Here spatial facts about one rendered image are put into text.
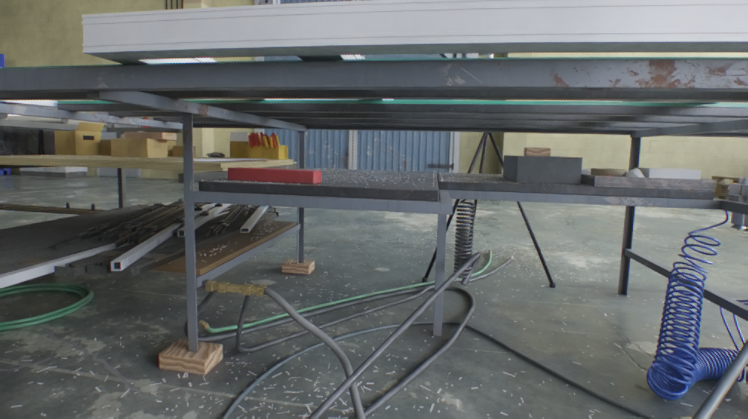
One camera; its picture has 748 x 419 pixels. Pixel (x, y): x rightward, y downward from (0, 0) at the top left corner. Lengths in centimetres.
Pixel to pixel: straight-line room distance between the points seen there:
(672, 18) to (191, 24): 77
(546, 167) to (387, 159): 580
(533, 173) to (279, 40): 110
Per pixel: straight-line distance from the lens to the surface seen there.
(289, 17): 70
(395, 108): 128
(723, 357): 166
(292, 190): 112
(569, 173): 156
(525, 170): 152
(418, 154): 716
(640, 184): 158
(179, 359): 140
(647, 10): 72
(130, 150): 212
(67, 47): 1103
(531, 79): 70
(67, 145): 250
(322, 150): 745
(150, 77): 88
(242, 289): 130
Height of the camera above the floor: 69
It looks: 5 degrees down
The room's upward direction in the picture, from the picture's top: 1 degrees clockwise
